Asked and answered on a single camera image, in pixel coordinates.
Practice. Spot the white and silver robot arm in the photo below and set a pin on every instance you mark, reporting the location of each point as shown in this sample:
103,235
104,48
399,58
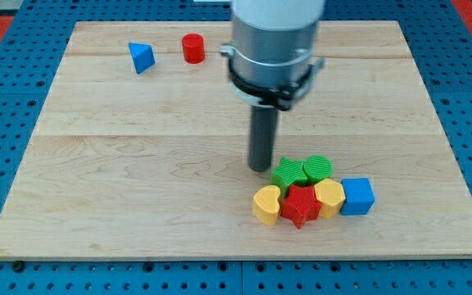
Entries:
269,55

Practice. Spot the green star block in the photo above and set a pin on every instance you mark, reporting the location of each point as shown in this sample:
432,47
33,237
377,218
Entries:
286,173

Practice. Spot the red star block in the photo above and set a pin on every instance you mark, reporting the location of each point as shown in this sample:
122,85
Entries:
300,205

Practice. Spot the blue triangle block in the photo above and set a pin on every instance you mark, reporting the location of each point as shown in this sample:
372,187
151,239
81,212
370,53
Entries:
142,56

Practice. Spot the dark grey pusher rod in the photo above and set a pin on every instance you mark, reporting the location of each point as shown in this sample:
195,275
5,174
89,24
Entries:
262,138

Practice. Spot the yellow heart block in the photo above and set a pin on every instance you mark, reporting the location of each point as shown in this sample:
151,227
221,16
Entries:
266,204

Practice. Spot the green cylinder block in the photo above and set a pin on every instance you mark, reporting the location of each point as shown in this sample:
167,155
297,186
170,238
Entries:
317,168

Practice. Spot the wooden board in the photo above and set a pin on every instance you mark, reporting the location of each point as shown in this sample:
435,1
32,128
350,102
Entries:
153,166

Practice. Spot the yellow hexagon block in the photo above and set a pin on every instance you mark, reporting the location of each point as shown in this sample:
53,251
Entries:
331,195

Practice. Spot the red cylinder block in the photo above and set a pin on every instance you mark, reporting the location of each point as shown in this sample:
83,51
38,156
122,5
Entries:
193,48

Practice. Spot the blue cube block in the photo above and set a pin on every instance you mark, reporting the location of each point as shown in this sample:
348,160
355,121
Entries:
359,196

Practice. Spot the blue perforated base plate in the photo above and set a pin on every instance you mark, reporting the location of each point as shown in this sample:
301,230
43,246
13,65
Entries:
30,53

